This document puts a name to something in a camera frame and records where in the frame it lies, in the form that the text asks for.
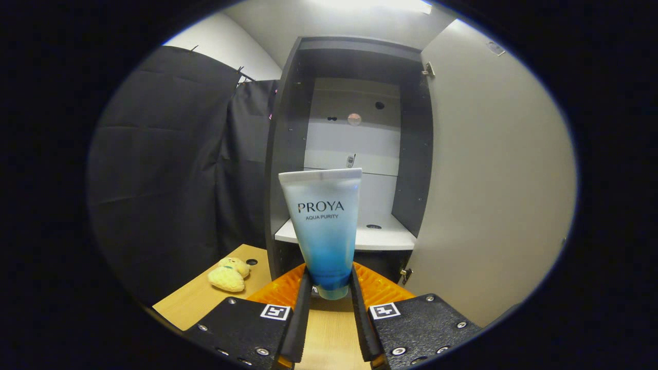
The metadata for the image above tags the yellow plush toy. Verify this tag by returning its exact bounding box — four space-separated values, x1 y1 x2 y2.
208 257 251 292

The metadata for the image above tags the large bright ceiling light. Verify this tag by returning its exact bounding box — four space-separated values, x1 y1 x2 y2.
308 0 432 13

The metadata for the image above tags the black backdrop cloth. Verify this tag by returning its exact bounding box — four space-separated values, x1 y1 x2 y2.
87 45 242 304
216 80 281 257

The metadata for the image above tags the beige cabinet door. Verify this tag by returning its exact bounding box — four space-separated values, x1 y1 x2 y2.
398 20 577 329

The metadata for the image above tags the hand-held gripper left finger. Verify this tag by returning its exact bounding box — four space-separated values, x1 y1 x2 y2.
182 264 313 369

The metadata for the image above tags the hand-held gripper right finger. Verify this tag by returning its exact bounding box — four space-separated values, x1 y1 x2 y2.
351 263 484 368

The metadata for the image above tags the white cabinet shelf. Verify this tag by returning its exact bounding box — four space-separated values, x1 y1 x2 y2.
275 213 416 251

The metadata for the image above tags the blue white cosmetic tube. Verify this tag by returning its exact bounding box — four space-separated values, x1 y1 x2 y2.
278 168 363 301

